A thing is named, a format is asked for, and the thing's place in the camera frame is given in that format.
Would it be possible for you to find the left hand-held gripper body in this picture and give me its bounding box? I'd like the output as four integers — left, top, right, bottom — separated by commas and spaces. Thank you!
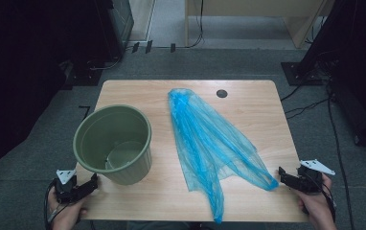
54, 169, 83, 204

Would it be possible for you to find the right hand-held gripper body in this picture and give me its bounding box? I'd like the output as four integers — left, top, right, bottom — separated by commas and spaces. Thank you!
297, 159, 336, 194

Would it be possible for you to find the green plastic waste bin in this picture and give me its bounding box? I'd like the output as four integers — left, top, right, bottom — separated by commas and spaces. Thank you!
72, 103, 153, 186

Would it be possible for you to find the blue plastic bin bag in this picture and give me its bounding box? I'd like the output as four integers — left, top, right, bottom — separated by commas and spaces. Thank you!
167, 87, 280, 224

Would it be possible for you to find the person's right hand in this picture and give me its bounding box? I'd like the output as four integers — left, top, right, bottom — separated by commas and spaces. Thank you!
295, 173, 337, 230

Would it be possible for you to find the black corner floor tape mark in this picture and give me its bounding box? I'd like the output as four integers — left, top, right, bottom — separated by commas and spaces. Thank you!
78, 104, 91, 124

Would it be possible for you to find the person's dark clothing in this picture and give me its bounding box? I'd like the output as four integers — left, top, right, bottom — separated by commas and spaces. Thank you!
126, 220, 223, 230

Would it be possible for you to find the black equipment rack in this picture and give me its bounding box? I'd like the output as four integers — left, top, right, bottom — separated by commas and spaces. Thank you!
299, 0, 366, 151

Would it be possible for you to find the dark cabinet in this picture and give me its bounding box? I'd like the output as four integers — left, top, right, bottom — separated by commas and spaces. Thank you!
59, 0, 135, 63

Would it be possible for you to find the light wooden desk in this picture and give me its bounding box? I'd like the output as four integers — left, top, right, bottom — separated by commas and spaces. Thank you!
184, 0, 336, 50

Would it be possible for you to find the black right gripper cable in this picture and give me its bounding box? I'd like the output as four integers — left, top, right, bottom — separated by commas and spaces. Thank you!
311, 176, 337, 223

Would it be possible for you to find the long black floor cable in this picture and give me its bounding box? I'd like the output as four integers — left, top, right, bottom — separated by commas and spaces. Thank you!
326, 80, 355, 230

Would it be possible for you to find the black stand base plate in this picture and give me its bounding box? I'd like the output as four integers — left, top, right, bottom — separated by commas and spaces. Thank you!
63, 60, 104, 91
281, 61, 325, 86

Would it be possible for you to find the black hanging desk cable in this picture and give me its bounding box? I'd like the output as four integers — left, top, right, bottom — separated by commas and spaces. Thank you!
189, 0, 205, 49

